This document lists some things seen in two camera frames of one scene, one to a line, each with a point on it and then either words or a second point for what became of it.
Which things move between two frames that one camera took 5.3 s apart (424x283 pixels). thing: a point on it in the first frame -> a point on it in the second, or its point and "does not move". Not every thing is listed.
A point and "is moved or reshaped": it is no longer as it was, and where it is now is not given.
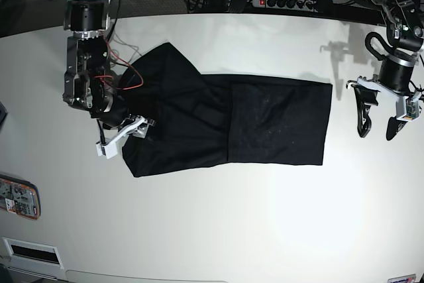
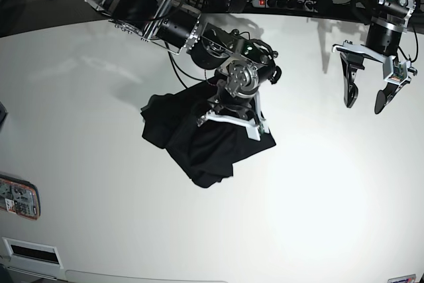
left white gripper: (136, 125) -> (254, 127)
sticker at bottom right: (408, 278) does not move
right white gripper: (408, 105) -> (395, 73)
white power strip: (296, 4) does not move
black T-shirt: (203, 120) is moved or reshaped
